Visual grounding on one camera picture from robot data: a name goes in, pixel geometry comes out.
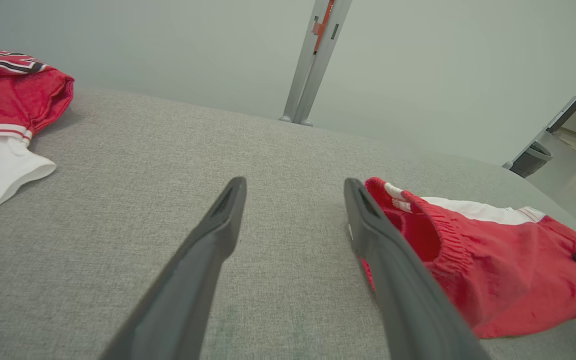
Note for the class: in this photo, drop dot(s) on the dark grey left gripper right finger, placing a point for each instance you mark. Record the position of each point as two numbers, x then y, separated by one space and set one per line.
408 300

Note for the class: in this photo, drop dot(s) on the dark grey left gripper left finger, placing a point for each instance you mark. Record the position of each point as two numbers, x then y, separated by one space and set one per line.
188 290

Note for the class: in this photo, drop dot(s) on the red white shorts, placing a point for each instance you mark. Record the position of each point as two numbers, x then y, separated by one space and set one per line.
508 260

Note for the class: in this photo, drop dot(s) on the red white printed jersey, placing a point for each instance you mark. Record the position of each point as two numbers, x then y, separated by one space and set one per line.
13 95

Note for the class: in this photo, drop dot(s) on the dark grey trash bin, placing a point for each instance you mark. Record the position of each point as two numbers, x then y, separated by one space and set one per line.
530 160

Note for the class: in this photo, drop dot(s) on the grey door frame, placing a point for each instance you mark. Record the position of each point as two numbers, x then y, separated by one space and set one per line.
575 104

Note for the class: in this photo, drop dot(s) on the grey double metal post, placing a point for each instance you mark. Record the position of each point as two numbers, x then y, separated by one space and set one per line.
308 90

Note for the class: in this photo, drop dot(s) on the orange bracket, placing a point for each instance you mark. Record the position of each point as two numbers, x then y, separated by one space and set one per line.
320 27

